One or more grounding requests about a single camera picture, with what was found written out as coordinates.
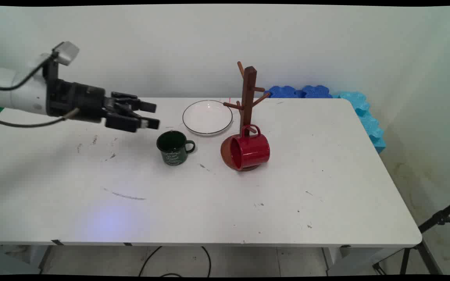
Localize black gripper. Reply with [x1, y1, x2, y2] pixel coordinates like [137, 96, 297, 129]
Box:
[45, 62, 160, 133]

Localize red enamel mug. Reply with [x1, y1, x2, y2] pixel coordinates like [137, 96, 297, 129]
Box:
[230, 124, 271, 171]

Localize dark green enamel mug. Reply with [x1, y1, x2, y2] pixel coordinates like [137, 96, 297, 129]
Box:
[156, 130, 196, 166]

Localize white plate with dark rim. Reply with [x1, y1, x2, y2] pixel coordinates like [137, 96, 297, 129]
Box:
[182, 100, 234, 136]

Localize brown wooden mug tree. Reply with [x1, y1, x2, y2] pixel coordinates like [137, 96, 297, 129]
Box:
[220, 61, 271, 172]

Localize dark blue foam mat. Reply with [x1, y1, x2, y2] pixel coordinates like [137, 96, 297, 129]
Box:
[302, 85, 333, 99]
[267, 85, 304, 99]

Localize light blue foam mat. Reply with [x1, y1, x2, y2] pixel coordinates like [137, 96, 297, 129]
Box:
[332, 91, 387, 154]

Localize black tripod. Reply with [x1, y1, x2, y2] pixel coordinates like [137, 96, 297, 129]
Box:
[373, 196, 450, 276]

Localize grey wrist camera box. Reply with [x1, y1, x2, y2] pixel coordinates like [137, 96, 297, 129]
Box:
[52, 41, 80, 66]

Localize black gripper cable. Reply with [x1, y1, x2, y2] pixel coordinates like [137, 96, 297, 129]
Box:
[0, 108, 80, 128]

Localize black camera cable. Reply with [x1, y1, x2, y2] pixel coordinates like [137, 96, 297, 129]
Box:
[0, 55, 58, 91]

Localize black floor cable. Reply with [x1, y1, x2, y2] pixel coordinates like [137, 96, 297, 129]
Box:
[138, 246, 164, 277]
[200, 246, 213, 277]

